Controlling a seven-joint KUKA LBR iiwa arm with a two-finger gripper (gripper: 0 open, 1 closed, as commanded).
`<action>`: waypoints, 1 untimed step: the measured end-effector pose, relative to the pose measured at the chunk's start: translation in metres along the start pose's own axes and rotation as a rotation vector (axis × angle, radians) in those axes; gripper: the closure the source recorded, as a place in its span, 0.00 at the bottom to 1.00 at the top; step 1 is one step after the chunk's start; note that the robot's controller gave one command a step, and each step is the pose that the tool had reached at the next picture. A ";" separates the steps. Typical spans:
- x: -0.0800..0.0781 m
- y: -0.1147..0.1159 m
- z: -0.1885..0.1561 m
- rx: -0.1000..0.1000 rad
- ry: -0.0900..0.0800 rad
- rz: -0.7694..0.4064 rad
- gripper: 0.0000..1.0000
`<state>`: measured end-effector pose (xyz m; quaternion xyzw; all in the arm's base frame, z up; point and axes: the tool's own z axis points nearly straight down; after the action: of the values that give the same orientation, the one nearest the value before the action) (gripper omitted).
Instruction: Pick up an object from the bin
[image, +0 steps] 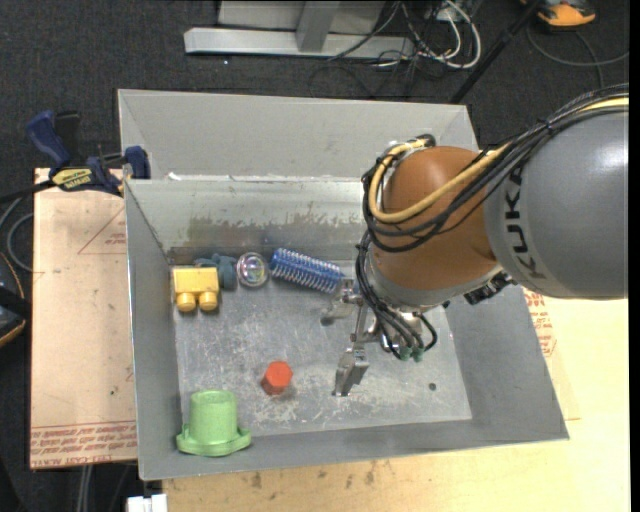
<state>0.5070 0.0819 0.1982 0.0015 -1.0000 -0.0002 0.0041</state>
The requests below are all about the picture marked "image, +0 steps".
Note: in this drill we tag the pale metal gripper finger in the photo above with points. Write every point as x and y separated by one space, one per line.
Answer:
345 306
350 372

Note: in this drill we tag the blue spiral hair roller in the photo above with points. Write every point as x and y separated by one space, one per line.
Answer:
305 270

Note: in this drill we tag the grey metal bin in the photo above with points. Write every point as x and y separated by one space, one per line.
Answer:
300 340

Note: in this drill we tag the red hexagonal block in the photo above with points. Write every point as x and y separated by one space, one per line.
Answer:
276 377

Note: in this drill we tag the clear glass ball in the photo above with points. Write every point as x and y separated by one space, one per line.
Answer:
252 270

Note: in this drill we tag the teal toy figure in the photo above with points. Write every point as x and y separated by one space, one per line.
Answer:
227 272

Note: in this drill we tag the green plastic cup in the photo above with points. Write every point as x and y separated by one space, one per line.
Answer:
212 422

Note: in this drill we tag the yellow toy building block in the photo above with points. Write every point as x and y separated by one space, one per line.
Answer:
195 285

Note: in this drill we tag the brown cardboard board red print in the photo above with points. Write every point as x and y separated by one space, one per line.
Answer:
80 320

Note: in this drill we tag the black cylinder on white bracket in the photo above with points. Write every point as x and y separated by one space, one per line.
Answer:
487 291

